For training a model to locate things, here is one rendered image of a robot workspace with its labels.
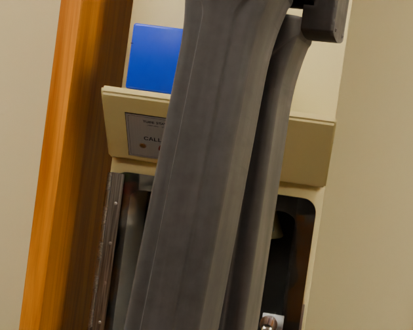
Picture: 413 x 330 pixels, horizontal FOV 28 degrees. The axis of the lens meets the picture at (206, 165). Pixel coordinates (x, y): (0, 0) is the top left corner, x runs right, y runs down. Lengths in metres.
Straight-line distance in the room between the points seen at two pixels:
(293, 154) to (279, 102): 0.57
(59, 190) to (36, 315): 0.18
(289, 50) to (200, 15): 0.09
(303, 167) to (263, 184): 0.59
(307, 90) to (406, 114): 0.47
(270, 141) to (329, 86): 0.64
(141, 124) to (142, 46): 0.11
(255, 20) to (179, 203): 0.12
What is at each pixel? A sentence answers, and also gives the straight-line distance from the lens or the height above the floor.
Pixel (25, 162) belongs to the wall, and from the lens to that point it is 1.74.
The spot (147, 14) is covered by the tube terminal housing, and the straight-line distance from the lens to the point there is 1.24.
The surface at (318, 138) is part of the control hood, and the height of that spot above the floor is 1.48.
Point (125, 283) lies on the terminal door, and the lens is 1.25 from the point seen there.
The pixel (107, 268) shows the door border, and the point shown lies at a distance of 1.25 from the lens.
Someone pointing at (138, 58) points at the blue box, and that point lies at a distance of 1.13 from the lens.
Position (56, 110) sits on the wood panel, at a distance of 1.17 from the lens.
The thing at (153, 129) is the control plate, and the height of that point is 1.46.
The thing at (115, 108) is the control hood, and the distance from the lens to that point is 1.14.
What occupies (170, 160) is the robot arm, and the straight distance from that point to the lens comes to 0.49.
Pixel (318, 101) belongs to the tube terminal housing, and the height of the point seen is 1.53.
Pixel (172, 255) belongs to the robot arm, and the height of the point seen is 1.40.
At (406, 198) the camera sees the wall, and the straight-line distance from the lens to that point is 1.65.
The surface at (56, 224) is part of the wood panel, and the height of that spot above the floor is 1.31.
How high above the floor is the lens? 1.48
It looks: 3 degrees down
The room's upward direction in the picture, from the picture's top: 8 degrees clockwise
